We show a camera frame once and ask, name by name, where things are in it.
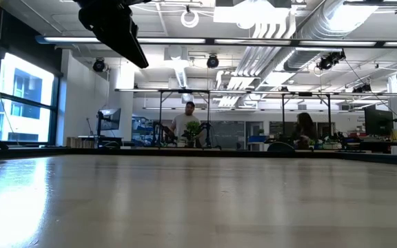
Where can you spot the person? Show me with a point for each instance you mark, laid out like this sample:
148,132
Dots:
184,122
303,129

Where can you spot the dark computer monitor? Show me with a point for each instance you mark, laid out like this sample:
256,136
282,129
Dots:
377,122

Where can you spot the long ceiling light fixture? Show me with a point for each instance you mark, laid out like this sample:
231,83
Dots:
253,42

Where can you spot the computer monitor on stand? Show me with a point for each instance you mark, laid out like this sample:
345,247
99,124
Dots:
110,118

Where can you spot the black background rig frame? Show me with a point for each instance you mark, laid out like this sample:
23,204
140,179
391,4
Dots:
184,91
305,94

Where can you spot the silver ceiling duct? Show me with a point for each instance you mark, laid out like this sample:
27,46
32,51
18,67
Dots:
322,27

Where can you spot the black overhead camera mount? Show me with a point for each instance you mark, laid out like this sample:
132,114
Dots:
329,60

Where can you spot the wooden slat crate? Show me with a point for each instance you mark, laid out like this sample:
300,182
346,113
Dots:
81,142

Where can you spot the large window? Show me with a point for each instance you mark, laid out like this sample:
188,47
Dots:
26,89

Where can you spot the black ceiling rail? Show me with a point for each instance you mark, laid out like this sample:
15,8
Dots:
374,2

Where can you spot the small green background plant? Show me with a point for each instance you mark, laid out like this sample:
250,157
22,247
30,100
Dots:
192,130

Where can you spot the black office chair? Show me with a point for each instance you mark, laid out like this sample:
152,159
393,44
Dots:
280,147

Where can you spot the round black ceiling speaker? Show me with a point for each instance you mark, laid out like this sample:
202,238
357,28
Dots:
98,64
212,61

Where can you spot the blue storage bin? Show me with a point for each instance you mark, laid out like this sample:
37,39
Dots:
257,139

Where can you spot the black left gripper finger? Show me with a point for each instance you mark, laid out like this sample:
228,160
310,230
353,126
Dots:
126,41

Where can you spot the black background robot arm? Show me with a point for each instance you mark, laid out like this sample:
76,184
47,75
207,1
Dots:
164,134
208,132

